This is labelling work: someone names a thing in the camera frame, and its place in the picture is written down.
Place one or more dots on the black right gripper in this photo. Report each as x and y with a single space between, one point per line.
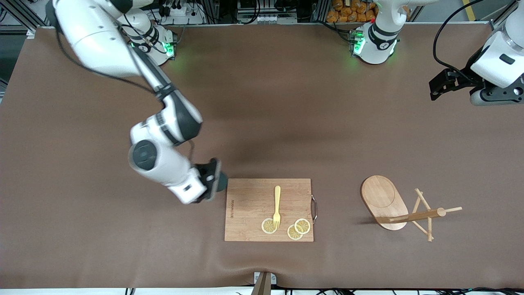
222 183

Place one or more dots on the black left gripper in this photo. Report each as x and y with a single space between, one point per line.
461 80

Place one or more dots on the dark green cup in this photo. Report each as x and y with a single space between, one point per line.
223 182

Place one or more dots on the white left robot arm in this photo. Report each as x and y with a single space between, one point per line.
374 49

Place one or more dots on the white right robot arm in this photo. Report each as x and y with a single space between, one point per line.
102 41

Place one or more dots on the wooden mug rack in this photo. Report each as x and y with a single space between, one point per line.
380 196

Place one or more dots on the bamboo cutting board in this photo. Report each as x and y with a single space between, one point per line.
249 205

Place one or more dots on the yellow plastic fork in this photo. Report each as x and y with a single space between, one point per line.
277 196

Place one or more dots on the dried lemon slice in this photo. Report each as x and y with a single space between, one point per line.
303 225
267 226
292 234

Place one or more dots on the brown table mat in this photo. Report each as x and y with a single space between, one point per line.
262 102

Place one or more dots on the orange snack packets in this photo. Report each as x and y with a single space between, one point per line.
352 12

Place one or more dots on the white power strip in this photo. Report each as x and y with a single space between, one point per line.
180 12

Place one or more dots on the white terminal block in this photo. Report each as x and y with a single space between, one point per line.
268 17

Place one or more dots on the aluminium frame post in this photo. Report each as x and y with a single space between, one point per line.
496 26
30 32

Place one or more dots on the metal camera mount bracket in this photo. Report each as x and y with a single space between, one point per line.
264 284

